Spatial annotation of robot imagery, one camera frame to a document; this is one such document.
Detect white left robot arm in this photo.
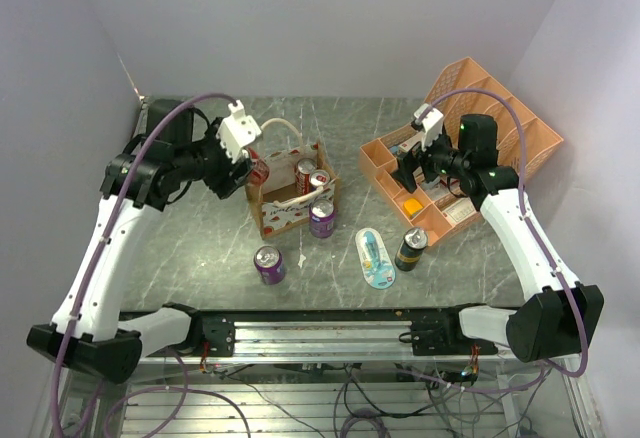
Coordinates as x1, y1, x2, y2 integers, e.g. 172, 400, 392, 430
27, 97, 262, 384

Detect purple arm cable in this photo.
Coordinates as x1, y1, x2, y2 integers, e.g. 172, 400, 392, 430
394, 88, 589, 393
49, 92, 251, 438

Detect red cola can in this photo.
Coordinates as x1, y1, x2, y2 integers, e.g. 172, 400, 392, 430
248, 157, 270, 186
294, 158, 317, 196

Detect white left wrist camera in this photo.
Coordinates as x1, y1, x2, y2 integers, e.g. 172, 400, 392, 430
216, 100, 262, 163

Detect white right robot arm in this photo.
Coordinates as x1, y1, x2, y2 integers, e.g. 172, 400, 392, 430
392, 109, 604, 362

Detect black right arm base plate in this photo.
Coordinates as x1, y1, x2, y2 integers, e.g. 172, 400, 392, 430
398, 304, 475, 356

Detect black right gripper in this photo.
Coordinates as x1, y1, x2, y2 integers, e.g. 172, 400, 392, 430
391, 126, 470, 193

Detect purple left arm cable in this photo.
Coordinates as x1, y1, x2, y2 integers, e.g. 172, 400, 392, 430
49, 92, 251, 438

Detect red cola can in bag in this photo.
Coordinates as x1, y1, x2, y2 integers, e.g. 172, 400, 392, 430
294, 158, 317, 196

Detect black yellow beverage can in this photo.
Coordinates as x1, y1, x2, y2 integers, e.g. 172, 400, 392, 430
394, 227, 428, 272

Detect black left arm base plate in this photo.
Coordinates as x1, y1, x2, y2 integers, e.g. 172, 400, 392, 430
171, 310, 236, 357

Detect aluminium mounting rail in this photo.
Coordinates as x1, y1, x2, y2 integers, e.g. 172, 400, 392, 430
139, 318, 516, 363

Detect white card in organizer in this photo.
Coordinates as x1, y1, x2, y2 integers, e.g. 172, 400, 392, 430
443, 200, 476, 226

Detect yellow block in organizer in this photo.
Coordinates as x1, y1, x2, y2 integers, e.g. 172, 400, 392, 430
402, 198, 424, 219

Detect red white box in organizer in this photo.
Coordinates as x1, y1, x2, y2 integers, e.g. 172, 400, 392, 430
398, 135, 422, 153

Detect blue Red Bull can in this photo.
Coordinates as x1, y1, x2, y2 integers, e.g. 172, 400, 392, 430
309, 169, 332, 193

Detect watermelon canvas bag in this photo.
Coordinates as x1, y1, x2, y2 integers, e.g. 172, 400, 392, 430
245, 118, 340, 239

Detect orange plastic desk organizer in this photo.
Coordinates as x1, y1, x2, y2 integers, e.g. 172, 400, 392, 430
359, 57, 563, 246

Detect purple Fanta can by bag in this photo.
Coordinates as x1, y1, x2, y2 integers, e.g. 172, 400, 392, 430
309, 199, 335, 238

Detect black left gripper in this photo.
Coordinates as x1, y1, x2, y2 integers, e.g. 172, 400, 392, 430
174, 116, 255, 199

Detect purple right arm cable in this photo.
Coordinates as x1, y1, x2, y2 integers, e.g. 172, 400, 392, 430
394, 88, 589, 393

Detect blue correction tape package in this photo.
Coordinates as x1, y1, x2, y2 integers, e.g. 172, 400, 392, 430
354, 228, 396, 290

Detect purple Fanta can front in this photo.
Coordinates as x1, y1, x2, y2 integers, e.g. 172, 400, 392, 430
253, 245, 286, 285

